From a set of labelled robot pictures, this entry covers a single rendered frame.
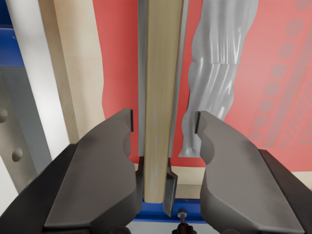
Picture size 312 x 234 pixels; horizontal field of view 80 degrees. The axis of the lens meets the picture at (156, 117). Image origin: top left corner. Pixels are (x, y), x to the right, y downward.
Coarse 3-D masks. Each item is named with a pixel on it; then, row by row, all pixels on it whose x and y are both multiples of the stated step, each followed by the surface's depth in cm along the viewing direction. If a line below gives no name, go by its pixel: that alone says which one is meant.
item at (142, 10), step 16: (144, 0) 20; (144, 16) 21; (144, 32) 22; (144, 48) 23; (144, 64) 24; (144, 80) 25; (176, 80) 25; (144, 96) 26; (176, 96) 26; (144, 112) 27; (176, 112) 27; (144, 128) 28
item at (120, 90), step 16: (112, 64) 28; (128, 64) 28; (240, 64) 27; (112, 80) 29; (128, 80) 29; (240, 80) 29; (256, 80) 29; (112, 96) 30; (128, 96) 30; (240, 96) 30; (256, 96) 30; (112, 112) 31; (240, 112) 31; (176, 128) 33; (240, 128) 33; (176, 144) 35; (176, 160) 36; (192, 160) 36; (288, 160) 36; (304, 160) 36
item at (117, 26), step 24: (96, 0) 24; (120, 0) 24; (192, 0) 24; (264, 0) 24; (288, 0) 24; (120, 24) 25; (192, 24) 25; (264, 24) 25; (120, 48) 27; (264, 48) 26
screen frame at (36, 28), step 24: (24, 0) 21; (48, 0) 23; (24, 24) 22; (48, 24) 23; (24, 48) 23; (48, 48) 23; (48, 72) 25; (48, 96) 26; (48, 120) 28; (72, 120) 31; (48, 144) 30; (192, 192) 38
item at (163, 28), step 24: (168, 0) 15; (168, 24) 16; (168, 48) 16; (168, 72) 18; (168, 96) 19; (168, 120) 20; (144, 144) 22; (168, 144) 22; (144, 168) 24; (144, 192) 26
